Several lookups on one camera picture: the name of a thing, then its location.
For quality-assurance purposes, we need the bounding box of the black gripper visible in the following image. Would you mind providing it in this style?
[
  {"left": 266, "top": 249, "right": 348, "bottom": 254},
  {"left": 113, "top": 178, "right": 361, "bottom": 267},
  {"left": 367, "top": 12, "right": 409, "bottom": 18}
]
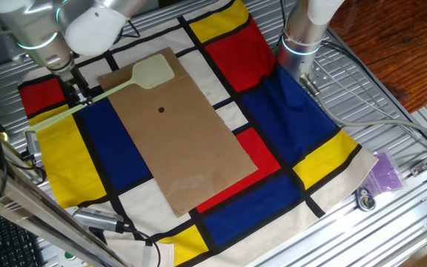
[{"left": 62, "top": 70, "right": 94, "bottom": 107}]

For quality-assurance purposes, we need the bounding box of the light green plastic flyswatter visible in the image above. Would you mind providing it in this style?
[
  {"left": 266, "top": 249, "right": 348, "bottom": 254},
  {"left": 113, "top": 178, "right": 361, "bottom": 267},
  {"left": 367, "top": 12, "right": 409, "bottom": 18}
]
[{"left": 23, "top": 53, "right": 176, "bottom": 134}]

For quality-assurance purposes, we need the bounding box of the brown cardboard sheet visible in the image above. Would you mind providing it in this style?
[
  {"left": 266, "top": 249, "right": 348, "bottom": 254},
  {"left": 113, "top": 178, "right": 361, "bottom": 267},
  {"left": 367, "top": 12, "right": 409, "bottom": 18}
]
[{"left": 97, "top": 47, "right": 259, "bottom": 218}]

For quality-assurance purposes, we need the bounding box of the white box green button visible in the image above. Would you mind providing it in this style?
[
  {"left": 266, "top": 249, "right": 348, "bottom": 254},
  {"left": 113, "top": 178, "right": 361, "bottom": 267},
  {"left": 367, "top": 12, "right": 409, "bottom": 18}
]
[{"left": 56, "top": 248, "right": 88, "bottom": 267}]

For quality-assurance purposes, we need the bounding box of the black keyboard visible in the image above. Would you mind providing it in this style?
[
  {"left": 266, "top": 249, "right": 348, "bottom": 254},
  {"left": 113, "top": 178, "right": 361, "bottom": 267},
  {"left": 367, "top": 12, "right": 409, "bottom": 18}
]
[{"left": 0, "top": 207, "right": 46, "bottom": 267}]

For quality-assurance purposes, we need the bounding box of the colour block patterned cloth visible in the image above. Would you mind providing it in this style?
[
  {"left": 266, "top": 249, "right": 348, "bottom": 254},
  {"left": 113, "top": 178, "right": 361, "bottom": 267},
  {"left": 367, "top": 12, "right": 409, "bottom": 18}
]
[{"left": 16, "top": 0, "right": 380, "bottom": 267}]

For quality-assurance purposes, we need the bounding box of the round metal padlock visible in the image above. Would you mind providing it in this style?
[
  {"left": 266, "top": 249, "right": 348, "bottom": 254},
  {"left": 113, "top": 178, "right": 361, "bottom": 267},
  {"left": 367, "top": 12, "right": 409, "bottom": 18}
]
[{"left": 356, "top": 186, "right": 377, "bottom": 213}]

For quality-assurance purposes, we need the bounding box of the purple plastic bag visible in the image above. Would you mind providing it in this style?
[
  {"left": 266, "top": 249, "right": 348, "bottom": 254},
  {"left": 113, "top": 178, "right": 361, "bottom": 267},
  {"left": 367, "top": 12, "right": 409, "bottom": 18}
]
[{"left": 361, "top": 150, "right": 407, "bottom": 196}]

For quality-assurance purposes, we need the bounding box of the small grey camera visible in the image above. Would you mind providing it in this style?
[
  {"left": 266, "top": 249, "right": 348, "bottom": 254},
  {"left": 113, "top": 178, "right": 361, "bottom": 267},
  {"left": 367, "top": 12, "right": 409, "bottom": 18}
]
[{"left": 24, "top": 130, "right": 44, "bottom": 164}]

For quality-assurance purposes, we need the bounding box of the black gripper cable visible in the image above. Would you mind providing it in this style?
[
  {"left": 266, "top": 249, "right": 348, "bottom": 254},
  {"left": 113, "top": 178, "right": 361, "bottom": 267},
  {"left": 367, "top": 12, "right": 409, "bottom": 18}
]
[{"left": 113, "top": 20, "right": 142, "bottom": 45}]

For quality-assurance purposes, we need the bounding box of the silver camera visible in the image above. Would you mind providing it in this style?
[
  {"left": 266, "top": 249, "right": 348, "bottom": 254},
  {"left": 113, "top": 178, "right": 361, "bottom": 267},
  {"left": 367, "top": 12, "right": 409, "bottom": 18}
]
[{"left": 71, "top": 206, "right": 125, "bottom": 234}]

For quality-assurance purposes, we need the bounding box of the aluminium frame bar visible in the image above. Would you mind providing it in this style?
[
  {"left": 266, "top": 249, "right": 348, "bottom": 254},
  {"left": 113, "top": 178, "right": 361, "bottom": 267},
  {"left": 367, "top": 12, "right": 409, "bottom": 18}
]
[{"left": 0, "top": 150, "right": 125, "bottom": 267}]

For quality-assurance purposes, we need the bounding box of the black camera cable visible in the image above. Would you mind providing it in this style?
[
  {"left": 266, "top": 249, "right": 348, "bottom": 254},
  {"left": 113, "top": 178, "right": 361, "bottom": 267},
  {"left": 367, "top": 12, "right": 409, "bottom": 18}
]
[{"left": 122, "top": 225, "right": 162, "bottom": 267}]

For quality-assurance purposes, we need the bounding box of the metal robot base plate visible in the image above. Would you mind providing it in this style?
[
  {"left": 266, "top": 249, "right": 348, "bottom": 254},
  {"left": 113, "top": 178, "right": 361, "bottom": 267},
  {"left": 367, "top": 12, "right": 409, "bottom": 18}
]
[{"left": 302, "top": 55, "right": 334, "bottom": 90}]

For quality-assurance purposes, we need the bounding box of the grey base cable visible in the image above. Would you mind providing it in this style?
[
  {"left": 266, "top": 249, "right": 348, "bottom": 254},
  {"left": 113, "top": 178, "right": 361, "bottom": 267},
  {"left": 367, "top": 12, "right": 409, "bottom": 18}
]
[{"left": 300, "top": 73, "right": 427, "bottom": 148}]

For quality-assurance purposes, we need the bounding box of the metal corner bracket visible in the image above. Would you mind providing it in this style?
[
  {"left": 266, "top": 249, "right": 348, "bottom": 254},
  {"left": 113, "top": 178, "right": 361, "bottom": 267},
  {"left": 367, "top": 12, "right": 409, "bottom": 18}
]
[{"left": 409, "top": 161, "right": 427, "bottom": 177}]

